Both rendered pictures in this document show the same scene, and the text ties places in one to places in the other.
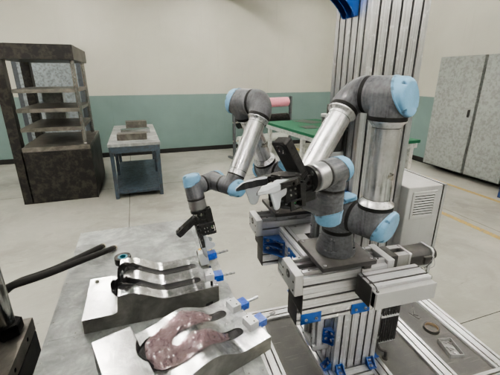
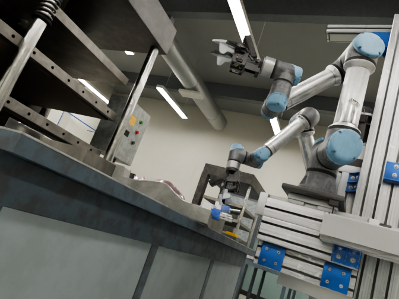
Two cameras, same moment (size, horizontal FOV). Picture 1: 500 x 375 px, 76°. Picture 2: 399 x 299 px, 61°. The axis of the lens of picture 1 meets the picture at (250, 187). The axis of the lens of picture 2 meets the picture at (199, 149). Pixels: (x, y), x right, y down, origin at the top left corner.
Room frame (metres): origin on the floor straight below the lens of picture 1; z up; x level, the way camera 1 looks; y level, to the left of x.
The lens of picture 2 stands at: (-0.14, -0.90, 0.72)
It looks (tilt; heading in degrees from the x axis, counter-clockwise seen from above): 15 degrees up; 45
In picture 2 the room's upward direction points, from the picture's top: 19 degrees clockwise
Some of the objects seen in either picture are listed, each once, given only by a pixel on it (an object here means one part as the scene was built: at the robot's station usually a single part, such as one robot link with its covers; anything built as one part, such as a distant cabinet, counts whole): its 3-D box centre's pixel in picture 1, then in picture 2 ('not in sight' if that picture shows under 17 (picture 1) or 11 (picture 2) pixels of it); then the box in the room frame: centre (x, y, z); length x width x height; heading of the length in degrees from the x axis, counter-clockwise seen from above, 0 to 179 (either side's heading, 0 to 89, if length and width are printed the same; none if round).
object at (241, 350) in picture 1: (185, 346); (157, 194); (0.82, 0.21, 0.86); 0.50 x 0.26 x 0.11; 126
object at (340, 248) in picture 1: (336, 237); (318, 184); (1.12, -0.34, 1.09); 0.15 x 0.15 x 0.10
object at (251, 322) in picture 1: (261, 319); (217, 214); (0.94, -0.04, 0.86); 0.13 x 0.05 x 0.05; 126
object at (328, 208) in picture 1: (324, 204); (278, 97); (0.86, -0.21, 1.34); 0.11 x 0.08 x 0.11; 41
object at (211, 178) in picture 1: (213, 181); (253, 159); (1.35, 0.16, 1.24); 0.11 x 0.11 x 0.08; 49
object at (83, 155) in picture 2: not in sight; (74, 161); (0.38, 0.12, 0.84); 0.20 x 0.15 x 0.07; 109
